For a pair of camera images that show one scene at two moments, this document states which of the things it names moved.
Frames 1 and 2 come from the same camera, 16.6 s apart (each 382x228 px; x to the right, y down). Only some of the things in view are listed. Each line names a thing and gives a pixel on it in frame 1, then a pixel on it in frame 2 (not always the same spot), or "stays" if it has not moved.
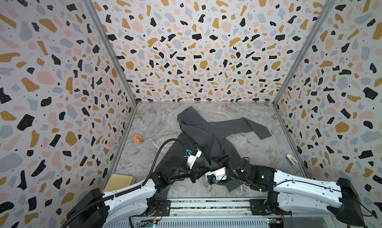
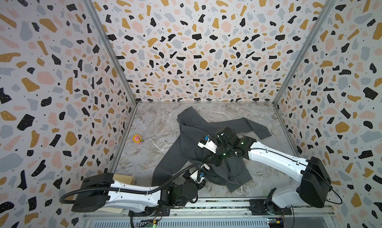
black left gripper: (194, 174) -> (201, 185)
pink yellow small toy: (137, 138) stays
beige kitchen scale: (118, 180) stays
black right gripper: (221, 161) -> (215, 155)
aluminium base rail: (217, 213) stays
